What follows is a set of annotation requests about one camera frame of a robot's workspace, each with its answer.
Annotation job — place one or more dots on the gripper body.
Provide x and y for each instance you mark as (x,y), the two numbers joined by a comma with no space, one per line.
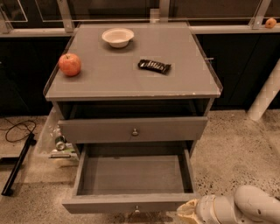
(205,208)

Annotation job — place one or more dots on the grey drawer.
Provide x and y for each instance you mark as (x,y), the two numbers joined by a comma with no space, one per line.
(132,177)
(123,130)

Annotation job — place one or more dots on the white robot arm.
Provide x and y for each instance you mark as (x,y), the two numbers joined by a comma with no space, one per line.
(248,205)

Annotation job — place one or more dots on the grey top drawer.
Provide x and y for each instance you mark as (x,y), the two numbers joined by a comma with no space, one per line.
(123,130)

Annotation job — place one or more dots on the grey drawer cabinet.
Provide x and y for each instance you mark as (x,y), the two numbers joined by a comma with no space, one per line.
(110,85)

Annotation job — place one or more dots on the green soda can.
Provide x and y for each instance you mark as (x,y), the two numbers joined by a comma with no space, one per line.
(60,143)

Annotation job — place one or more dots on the clear plastic trash bin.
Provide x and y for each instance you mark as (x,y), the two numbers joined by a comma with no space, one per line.
(45,146)

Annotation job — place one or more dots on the white pillar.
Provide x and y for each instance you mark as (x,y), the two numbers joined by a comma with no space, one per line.
(266,95)

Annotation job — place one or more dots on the black snack bar wrapper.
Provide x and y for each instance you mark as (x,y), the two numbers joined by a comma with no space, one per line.
(154,66)

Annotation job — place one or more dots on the black floor stand bar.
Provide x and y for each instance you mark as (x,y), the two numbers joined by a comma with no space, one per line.
(7,189)

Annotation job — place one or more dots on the white paper bowl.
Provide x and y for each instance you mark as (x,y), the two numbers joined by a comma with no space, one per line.
(118,37)

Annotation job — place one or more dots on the red apple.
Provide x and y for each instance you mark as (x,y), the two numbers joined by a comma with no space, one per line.
(69,64)

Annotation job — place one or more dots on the metal window railing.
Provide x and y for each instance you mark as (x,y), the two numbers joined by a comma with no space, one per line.
(50,18)

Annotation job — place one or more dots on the small orange fruit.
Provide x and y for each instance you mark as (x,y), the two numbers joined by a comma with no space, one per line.
(270,23)

